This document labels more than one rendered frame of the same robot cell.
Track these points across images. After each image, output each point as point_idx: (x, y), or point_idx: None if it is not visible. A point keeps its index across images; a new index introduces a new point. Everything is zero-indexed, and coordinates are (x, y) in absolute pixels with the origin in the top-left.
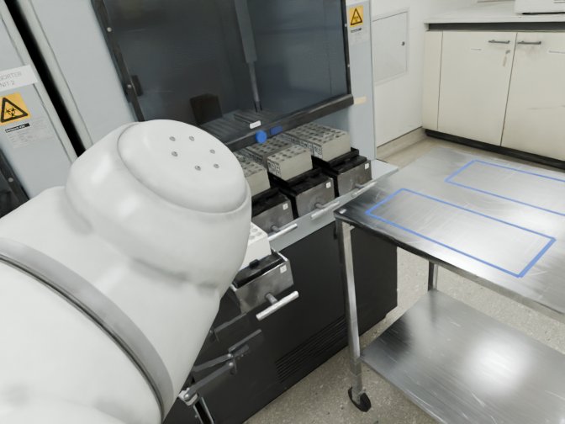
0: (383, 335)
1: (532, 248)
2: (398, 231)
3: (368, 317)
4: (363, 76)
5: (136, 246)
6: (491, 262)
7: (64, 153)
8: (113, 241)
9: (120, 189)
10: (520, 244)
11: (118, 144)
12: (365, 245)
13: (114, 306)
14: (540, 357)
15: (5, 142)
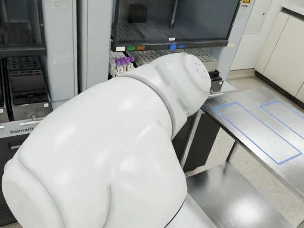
0: (194, 176)
1: (289, 154)
2: (228, 123)
3: (187, 165)
4: (238, 32)
5: (182, 95)
6: (268, 154)
7: (71, 20)
8: (174, 91)
9: (183, 77)
10: (284, 150)
11: (182, 61)
12: (201, 125)
13: (172, 110)
14: (270, 213)
15: (46, 4)
